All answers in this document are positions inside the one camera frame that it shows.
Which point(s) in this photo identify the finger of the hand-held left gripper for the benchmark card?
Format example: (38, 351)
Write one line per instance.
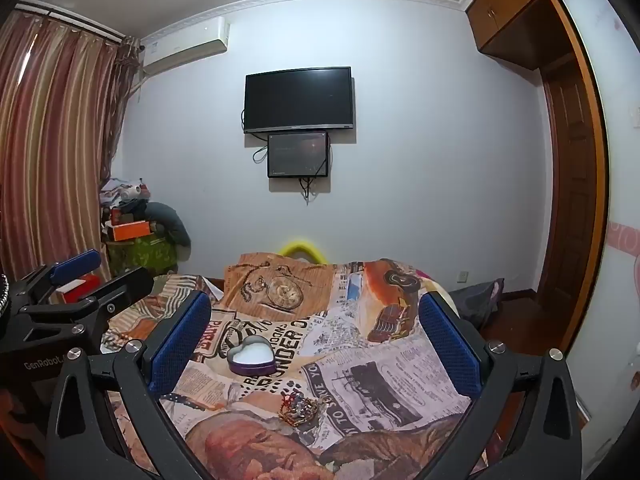
(125, 285)
(75, 264)

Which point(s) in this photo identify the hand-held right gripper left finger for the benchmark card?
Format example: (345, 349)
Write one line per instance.
(180, 345)

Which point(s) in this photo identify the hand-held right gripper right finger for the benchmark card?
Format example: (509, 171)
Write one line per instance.
(447, 345)

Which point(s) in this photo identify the purple heart-shaped tin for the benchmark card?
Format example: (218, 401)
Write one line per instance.
(250, 355)

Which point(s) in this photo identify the cluster of silver rings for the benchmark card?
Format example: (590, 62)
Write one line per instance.
(303, 403)

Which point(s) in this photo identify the red and white box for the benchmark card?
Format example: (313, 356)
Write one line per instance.
(82, 287)

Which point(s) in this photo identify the green patterned bag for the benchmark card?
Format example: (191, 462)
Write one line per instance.
(142, 257)

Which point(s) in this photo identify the dark bag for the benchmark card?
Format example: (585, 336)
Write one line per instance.
(475, 300)

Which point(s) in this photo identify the orange box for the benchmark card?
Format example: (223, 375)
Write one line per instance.
(131, 230)

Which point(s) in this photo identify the dark padded jacket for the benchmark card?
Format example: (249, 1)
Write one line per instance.
(170, 225)

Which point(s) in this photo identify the pile of household clutter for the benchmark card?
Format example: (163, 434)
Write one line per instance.
(122, 197)

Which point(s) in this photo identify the striped brown curtain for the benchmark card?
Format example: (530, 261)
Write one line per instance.
(55, 140)

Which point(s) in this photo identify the newspaper print blanket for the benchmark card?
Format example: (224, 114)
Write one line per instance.
(320, 340)

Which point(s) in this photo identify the yellow curved cushion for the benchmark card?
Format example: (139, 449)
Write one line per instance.
(300, 250)

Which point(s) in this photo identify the brown wooden door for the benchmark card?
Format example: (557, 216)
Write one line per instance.
(575, 210)

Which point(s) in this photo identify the white air conditioner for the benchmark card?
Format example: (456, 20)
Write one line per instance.
(185, 42)

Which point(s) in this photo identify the wooden overhead cabinet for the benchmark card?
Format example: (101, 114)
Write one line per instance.
(520, 5)

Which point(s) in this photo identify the pink wall sticker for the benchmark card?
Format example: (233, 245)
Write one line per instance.
(625, 245)

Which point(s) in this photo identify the small black wall monitor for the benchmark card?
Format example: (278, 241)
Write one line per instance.
(298, 155)

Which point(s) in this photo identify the black wall television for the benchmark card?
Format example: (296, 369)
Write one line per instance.
(299, 100)

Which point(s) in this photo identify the white wall switch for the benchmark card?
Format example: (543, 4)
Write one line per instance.
(635, 116)

